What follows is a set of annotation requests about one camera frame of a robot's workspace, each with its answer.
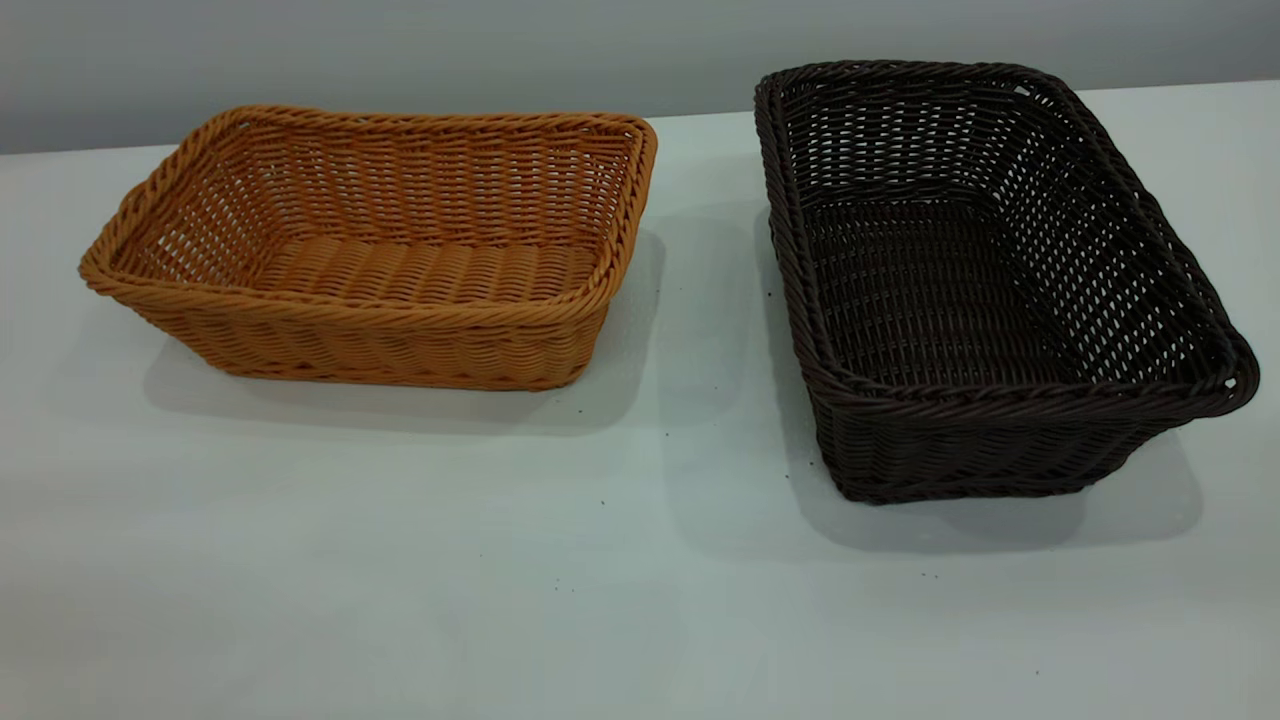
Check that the light brown wicker basket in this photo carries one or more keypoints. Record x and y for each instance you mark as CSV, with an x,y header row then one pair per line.
x,y
400,340

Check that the dark brown wicker basket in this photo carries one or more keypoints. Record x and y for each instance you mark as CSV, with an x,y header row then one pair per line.
x,y
950,430

